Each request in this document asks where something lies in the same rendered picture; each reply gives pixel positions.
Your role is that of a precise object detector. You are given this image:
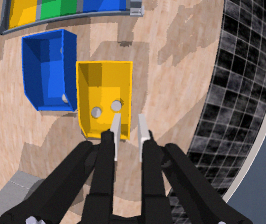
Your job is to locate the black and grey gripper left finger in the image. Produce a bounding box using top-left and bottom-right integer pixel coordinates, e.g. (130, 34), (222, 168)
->
(0, 113), (121, 224)

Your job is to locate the blue bin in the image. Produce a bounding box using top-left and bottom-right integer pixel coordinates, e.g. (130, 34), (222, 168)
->
(22, 29), (77, 112)

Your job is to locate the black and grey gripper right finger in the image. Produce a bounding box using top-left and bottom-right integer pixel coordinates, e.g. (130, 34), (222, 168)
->
(137, 114), (253, 224)

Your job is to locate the yellow bin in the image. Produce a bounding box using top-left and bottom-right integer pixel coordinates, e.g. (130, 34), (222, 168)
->
(76, 61), (133, 140)

